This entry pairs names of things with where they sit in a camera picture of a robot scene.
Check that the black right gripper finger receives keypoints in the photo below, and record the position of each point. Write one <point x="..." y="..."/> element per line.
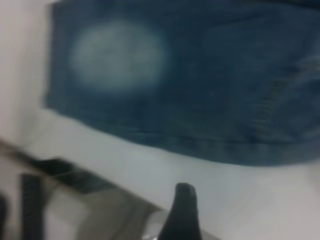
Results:
<point x="183" y="215"/>

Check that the blue denim pants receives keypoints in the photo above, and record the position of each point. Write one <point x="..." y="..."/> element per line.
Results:
<point x="200" y="87"/>

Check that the black ribbed strip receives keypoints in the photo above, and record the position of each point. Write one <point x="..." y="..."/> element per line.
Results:
<point x="31" y="207"/>

